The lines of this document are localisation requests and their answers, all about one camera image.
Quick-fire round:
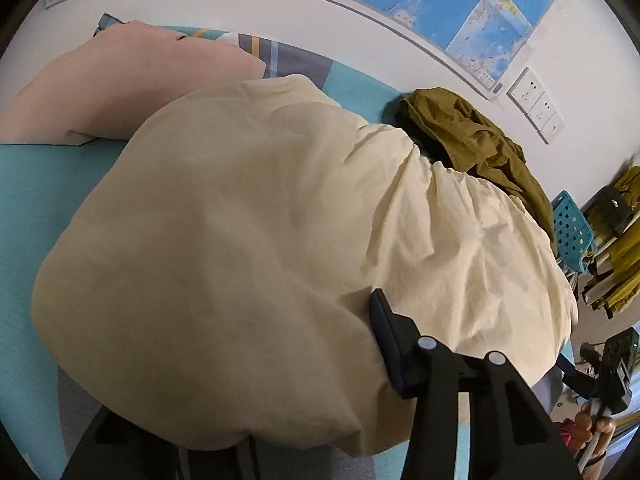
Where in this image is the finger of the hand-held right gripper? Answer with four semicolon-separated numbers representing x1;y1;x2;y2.
554;352;601;399

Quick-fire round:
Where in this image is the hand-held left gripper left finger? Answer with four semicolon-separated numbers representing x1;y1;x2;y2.
62;406;262;480

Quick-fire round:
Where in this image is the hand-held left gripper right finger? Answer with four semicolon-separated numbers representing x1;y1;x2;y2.
369;288;584;480

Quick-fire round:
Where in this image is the cream large garment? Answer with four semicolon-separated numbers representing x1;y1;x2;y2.
30;74;580;459

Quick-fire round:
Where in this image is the person's right hand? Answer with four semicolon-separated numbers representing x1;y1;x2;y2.
575;406;615;457

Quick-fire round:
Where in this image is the yellow cloth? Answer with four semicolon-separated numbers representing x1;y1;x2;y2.
585;162;640;312

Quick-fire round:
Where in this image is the blue perforated basket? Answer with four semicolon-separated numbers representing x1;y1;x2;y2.
551;190;596;274

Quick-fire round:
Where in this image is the black box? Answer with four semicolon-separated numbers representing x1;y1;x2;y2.
595;185;636;237

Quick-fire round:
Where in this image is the olive green garment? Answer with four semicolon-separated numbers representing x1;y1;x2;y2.
392;87;557;252

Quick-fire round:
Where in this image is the teal mat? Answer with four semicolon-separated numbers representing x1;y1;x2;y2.
0;25;574;480

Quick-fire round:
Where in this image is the pink cloth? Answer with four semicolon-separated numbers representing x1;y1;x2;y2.
0;20;269;147

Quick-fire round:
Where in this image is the white wall socket panel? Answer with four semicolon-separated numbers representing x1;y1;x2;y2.
506;66;566;145

